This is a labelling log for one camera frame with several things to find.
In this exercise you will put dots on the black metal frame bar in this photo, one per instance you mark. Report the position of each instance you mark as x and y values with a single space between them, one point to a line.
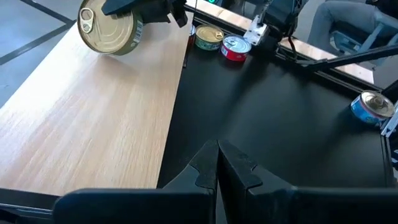
357 57

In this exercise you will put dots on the blue label seafood can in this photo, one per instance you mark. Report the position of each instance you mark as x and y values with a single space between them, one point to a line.
367 112

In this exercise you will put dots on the red label seafood can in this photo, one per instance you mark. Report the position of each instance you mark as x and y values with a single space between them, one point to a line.
234 49
192 35

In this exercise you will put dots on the blue grey chair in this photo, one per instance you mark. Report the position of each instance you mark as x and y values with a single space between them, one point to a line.
385 28

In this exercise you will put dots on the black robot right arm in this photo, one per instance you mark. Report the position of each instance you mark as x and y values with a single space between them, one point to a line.
280 15

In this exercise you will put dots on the green label seafood can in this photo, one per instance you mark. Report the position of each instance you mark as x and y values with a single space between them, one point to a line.
209 39
105 31

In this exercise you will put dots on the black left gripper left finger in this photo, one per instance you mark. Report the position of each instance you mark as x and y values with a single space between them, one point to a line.
140 205

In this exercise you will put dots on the person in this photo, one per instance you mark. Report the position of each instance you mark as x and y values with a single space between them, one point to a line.
342 12

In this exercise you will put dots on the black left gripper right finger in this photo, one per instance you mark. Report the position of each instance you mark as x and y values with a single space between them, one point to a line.
280 208

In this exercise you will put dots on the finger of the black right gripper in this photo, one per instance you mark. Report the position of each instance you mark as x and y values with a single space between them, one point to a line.
121 6

